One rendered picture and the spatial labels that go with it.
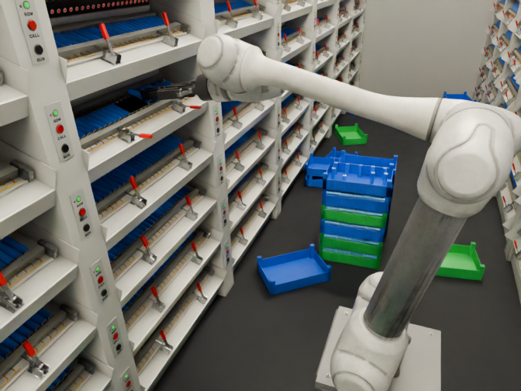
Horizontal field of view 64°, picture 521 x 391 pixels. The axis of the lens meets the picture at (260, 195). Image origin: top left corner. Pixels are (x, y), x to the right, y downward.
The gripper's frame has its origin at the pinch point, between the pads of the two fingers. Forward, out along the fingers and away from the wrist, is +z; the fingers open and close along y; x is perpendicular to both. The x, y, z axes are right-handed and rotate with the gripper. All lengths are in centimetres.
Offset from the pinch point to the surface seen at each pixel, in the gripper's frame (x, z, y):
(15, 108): -10, -6, 50
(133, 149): 10.3, -3.1, 19.6
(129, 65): -10.4, -6.9, 15.8
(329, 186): 63, -33, -63
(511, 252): 113, -113, -90
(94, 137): 3.7, 0.0, 28.2
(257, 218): 86, 11, -73
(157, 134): 10.3, -3.4, 8.2
